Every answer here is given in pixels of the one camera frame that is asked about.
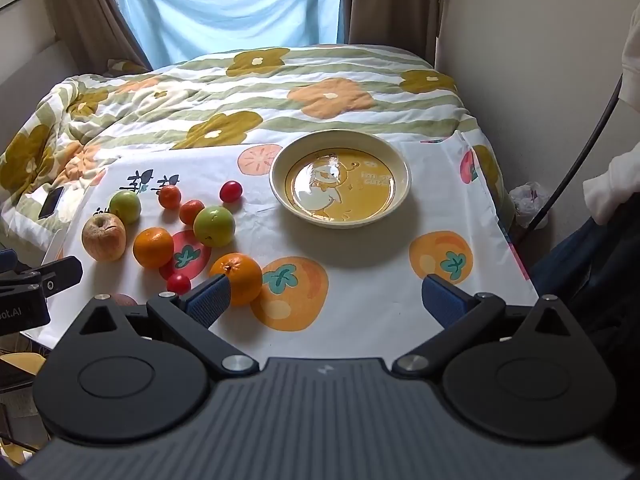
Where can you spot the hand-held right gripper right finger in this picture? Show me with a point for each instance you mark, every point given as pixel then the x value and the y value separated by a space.
pixel 440 300

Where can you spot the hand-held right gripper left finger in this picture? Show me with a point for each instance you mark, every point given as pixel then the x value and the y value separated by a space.
pixel 210 299

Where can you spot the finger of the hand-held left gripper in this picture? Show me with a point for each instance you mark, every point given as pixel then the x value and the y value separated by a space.
pixel 6 260
pixel 60 272

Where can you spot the large orange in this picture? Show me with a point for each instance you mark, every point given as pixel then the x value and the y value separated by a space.
pixel 240 275
pixel 153 247

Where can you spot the large green apple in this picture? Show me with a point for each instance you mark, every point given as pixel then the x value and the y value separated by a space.
pixel 214 226

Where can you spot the small tangerine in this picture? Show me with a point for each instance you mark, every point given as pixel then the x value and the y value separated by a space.
pixel 169 196

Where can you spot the yellow duck print plate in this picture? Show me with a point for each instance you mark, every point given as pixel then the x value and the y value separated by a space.
pixel 340 180

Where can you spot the red cherry tomato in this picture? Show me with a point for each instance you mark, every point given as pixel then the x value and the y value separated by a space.
pixel 178 284
pixel 231 191

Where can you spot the yellow wooden chair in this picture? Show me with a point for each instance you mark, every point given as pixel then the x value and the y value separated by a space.
pixel 20 361

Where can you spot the wrinkled red apple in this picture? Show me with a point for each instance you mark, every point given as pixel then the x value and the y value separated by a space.
pixel 103 236

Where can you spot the black phone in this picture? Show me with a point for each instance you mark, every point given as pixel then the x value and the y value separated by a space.
pixel 51 201

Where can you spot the orange-red tomato right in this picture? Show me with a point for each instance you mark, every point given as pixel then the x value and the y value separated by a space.
pixel 191 211

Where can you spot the white persimmon print cloth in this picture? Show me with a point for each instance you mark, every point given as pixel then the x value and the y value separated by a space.
pixel 360 260

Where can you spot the small green apple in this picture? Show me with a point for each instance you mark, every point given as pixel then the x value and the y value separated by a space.
pixel 125 206

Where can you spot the white plastic bag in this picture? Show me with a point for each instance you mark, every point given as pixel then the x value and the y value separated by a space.
pixel 529 202

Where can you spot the dark blue pants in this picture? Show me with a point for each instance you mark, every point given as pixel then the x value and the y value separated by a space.
pixel 580 270

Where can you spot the grey headboard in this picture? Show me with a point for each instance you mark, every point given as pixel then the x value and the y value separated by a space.
pixel 30 67

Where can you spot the white sweater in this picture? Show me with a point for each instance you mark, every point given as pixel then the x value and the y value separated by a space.
pixel 612 190

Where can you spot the striped floral blanket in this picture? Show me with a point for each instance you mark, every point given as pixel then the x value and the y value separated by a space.
pixel 270 90

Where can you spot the brown curtain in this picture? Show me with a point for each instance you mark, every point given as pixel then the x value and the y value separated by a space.
pixel 395 5
pixel 90 5

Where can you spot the light blue sheet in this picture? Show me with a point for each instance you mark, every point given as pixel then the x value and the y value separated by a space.
pixel 230 5

